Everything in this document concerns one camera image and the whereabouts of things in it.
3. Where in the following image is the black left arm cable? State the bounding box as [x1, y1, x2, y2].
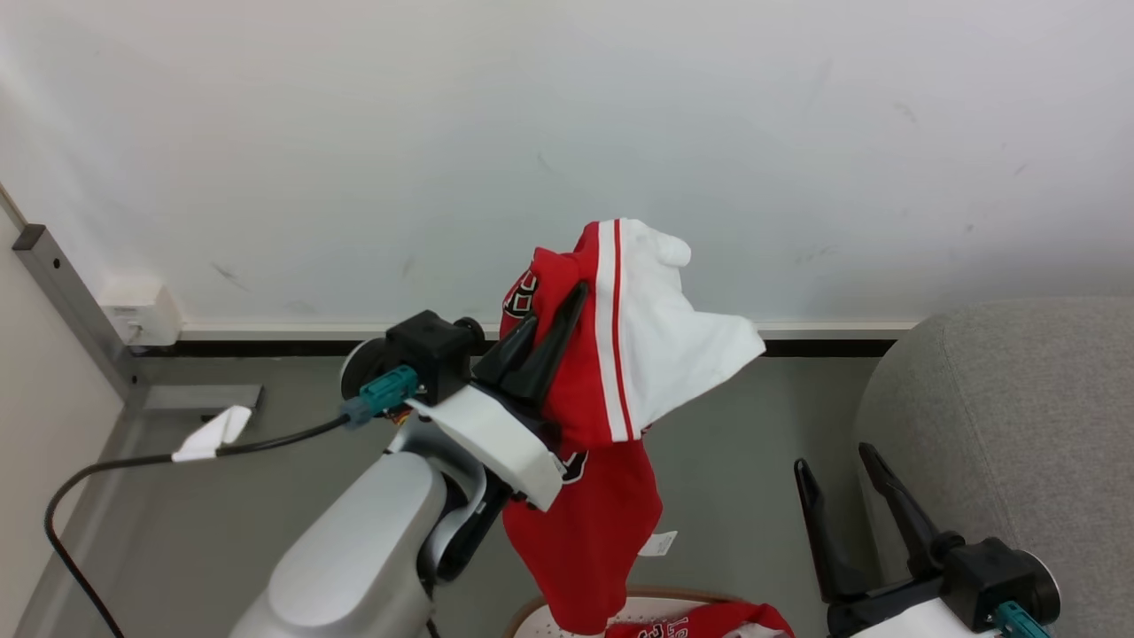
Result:
[44, 415, 352, 638]

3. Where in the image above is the teal cable connector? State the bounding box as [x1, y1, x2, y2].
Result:
[992, 600, 1053, 638]
[341, 364, 420, 430]

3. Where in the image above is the red white sports jersey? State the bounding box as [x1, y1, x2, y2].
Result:
[499, 218, 767, 636]

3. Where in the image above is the teal left cable connector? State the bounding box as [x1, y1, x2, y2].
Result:
[341, 364, 420, 430]

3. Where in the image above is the white cable tag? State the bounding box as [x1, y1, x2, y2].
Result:
[171, 405, 253, 463]

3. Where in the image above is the red printed clothing piece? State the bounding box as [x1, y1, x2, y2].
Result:
[606, 602, 796, 638]

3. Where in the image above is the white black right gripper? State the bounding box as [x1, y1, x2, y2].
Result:
[794, 442, 989, 638]

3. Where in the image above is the white brown-rimmed laundry basket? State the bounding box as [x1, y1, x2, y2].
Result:
[503, 587, 756, 638]

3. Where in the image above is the teal right cable connector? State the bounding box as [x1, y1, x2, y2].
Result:
[992, 600, 1053, 638]

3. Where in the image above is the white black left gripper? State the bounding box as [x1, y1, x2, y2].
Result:
[404, 281, 591, 513]

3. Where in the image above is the grey fabric sofa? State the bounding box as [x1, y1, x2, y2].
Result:
[852, 297, 1134, 638]

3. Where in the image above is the white wall socket box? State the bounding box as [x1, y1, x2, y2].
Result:
[99, 281, 183, 347]

